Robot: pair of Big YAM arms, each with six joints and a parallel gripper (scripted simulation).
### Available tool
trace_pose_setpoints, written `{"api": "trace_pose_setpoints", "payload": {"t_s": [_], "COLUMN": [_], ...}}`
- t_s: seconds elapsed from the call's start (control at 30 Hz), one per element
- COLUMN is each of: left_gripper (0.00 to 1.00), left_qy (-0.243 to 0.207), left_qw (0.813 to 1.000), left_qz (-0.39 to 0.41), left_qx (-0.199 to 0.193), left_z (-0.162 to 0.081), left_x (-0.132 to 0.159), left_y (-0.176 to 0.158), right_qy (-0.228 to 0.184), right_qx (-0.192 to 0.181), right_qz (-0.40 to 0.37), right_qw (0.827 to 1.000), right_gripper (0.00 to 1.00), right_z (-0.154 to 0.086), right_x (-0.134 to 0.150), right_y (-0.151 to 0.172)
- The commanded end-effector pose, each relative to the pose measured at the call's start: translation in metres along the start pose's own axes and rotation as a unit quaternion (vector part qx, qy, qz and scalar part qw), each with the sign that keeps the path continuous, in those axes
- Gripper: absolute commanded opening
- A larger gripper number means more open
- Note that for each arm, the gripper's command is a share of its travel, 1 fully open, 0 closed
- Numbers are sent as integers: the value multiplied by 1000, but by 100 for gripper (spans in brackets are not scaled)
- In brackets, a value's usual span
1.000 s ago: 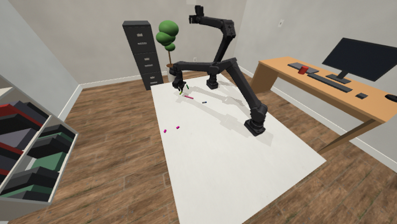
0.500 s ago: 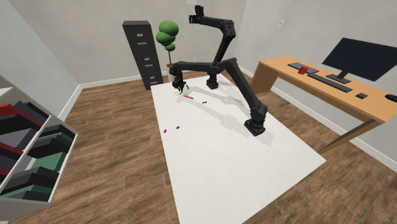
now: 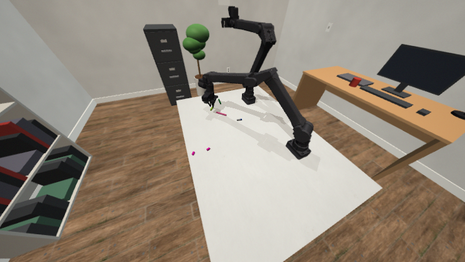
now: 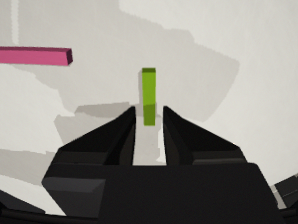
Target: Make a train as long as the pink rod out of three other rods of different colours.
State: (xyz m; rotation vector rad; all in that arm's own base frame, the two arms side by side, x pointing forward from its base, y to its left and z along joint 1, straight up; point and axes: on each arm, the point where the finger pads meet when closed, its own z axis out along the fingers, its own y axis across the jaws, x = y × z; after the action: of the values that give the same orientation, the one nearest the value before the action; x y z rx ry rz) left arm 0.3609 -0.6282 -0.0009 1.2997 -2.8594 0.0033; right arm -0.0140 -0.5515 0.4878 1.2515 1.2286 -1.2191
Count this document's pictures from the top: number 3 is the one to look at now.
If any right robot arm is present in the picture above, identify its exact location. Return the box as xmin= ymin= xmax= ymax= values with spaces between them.
xmin=227 ymin=6 xmax=276 ymax=101

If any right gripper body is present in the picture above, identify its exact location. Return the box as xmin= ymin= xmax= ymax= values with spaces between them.
xmin=222 ymin=18 xmax=232 ymax=28

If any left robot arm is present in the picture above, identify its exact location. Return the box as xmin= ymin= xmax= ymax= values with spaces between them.
xmin=198 ymin=67 xmax=314 ymax=157

